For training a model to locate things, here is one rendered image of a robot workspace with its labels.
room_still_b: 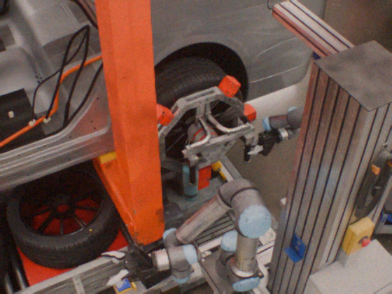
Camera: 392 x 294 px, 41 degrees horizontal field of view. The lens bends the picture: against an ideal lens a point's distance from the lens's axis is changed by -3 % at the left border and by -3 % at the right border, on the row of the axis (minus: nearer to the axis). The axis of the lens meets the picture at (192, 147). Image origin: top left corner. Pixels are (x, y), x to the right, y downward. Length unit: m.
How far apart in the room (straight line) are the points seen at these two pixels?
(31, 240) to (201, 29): 1.48
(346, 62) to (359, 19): 4.21
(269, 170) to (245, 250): 1.97
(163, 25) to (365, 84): 1.40
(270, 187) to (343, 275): 1.91
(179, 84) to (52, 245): 1.12
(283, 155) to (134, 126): 2.04
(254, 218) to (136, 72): 0.72
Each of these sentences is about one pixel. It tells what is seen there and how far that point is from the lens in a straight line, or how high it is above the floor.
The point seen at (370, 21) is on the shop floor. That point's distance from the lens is 5.86.
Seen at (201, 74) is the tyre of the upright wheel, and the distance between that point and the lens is 2.90.
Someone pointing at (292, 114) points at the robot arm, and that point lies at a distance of 2.62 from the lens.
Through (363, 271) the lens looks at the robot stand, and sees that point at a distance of 2.12.
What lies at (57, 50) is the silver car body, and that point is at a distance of 3.46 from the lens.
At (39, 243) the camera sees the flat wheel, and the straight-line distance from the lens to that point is 3.08.
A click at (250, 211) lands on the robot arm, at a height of 1.46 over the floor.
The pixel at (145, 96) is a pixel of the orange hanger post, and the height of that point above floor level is 1.54.
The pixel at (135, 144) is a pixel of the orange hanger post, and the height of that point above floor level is 1.29.
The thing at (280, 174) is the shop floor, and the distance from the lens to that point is 4.00.
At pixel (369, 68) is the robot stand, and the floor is 2.03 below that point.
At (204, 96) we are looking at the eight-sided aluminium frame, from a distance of 2.84.
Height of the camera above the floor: 2.97
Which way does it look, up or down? 46 degrees down
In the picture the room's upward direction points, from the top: straight up
